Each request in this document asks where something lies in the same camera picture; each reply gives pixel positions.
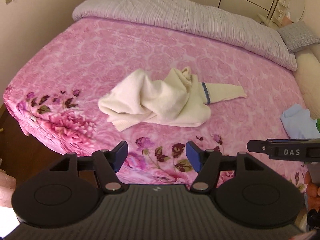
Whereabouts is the green knit garment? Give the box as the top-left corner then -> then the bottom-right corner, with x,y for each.
316,119 -> 320,132

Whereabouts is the grey checked cushion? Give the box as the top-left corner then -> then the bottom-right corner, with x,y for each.
277,21 -> 319,53

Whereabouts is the pink floral bed blanket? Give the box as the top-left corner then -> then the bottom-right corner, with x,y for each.
3,18 -> 304,184

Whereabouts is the round vanity mirror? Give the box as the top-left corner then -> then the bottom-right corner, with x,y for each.
287,0 -> 305,22

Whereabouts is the white dressing table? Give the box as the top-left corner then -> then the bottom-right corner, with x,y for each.
257,0 -> 290,30

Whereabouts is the light blue garment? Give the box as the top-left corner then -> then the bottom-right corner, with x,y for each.
280,104 -> 319,139

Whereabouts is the person's right hand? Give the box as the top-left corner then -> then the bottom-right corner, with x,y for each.
304,172 -> 320,211

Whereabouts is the lilac striped quilt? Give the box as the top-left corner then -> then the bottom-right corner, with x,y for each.
72,0 -> 298,72

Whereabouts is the large cream pillow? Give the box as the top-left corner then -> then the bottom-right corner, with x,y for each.
293,49 -> 320,119

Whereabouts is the cream knit sweater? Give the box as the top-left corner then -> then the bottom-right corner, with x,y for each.
98,67 -> 247,131

